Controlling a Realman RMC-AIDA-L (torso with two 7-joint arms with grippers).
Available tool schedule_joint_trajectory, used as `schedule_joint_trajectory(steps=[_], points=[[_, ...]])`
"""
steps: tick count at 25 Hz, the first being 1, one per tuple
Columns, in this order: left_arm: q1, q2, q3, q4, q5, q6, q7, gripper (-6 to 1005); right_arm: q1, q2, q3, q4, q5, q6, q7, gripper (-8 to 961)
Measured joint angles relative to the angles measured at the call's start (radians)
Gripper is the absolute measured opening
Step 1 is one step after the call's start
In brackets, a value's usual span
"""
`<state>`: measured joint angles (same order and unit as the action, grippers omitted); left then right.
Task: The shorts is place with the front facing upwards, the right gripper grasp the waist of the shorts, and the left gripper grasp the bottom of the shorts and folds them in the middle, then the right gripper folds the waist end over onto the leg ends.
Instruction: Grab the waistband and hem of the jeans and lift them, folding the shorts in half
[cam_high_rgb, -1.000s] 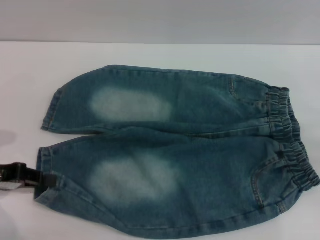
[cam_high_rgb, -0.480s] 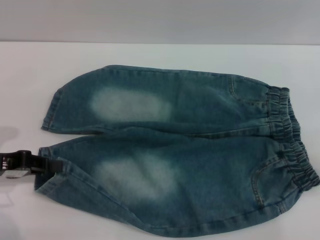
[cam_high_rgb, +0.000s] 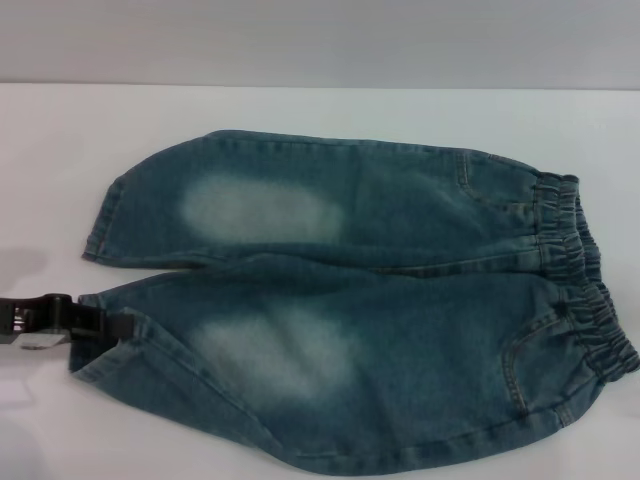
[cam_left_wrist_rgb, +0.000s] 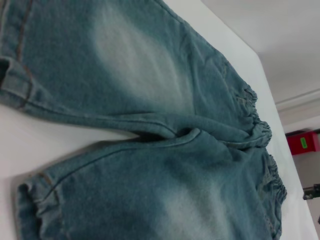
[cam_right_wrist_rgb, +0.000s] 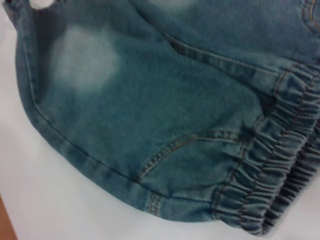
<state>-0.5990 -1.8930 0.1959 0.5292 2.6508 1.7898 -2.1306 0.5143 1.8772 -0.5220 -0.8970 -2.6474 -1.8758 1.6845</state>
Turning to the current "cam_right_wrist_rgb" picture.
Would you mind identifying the blue denim shorts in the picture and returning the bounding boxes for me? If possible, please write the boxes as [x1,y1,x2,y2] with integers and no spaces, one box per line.
[4,0,320,238]

